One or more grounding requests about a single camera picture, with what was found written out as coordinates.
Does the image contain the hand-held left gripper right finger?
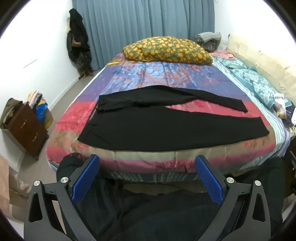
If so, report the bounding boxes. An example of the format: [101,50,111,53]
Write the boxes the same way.
[195,155,274,241]

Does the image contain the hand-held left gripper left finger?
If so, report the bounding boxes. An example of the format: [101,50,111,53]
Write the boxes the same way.
[23,154,102,241]

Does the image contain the black pants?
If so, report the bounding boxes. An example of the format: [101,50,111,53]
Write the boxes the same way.
[77,85,270,151]

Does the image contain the person's dark clothing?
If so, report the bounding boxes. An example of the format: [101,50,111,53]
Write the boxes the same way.
[56,153,285,241]

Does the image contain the brown wooden nightstand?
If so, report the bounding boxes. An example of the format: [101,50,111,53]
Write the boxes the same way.
[2,102,49,161]

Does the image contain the colourful clothes pile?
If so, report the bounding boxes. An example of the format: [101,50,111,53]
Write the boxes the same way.
[28,91,54,129]

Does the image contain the striped bedsheet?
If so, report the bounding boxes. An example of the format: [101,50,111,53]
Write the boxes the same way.
[266,109,290,158]

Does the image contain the white snack packet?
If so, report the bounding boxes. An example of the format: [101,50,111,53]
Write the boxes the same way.
[273,93,287,120]

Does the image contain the olive clothes pile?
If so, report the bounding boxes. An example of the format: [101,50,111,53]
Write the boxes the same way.
[0,98,23,129]

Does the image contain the teal floral blanket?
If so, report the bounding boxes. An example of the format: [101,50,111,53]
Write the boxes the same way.
[213,57,289,109]

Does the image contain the colourful patchwork bedspread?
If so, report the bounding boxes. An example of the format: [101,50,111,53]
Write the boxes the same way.
[46,53,289,183]

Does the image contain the pink cloth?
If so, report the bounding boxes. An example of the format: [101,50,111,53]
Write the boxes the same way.
[209,49,237,61]

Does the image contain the cream cushion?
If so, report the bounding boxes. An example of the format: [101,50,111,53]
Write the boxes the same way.
[228,34,296,100]

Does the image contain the orange floral pillow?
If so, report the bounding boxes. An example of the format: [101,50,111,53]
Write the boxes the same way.
[122,36,213,65]

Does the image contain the grey folded blanket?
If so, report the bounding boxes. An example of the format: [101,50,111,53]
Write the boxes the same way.
[195,32,222,52]

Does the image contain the dark hanging clothes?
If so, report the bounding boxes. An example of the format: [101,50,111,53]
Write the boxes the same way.
[66,9,94,79]

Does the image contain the blue curtain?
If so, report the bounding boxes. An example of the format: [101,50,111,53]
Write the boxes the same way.
[72,0,215,71]

